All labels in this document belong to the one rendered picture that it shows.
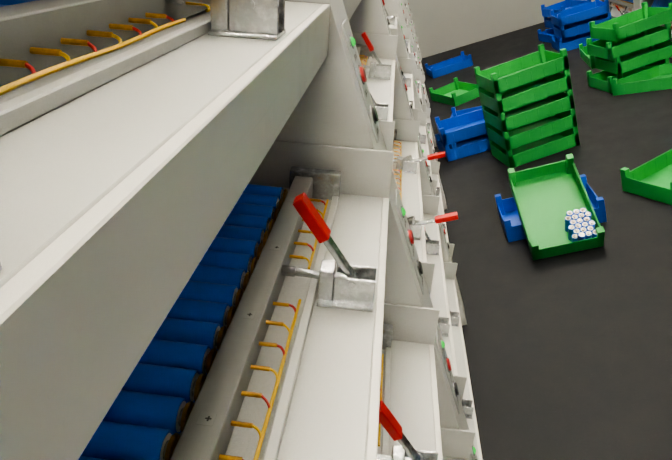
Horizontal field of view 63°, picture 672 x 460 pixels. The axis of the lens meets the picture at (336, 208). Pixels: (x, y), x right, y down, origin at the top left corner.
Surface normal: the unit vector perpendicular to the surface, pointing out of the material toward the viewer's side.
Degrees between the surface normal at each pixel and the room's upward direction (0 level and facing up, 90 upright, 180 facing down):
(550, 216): 28
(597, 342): 0
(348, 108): 90
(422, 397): 21
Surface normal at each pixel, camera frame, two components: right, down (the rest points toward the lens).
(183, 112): 0.06, -0.89
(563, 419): -0.30, -0.87
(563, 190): -0.32, -0.56
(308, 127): -0.11, 0.44
